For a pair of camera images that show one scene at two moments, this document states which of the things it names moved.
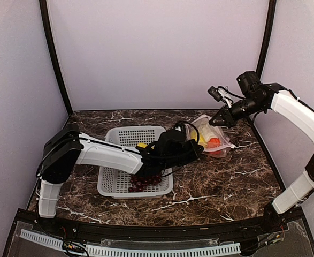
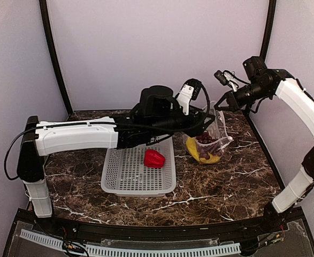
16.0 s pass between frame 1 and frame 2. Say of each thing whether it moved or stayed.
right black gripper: moved
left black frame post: stayed
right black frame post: stayed
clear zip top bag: moved
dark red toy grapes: moved
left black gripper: moved
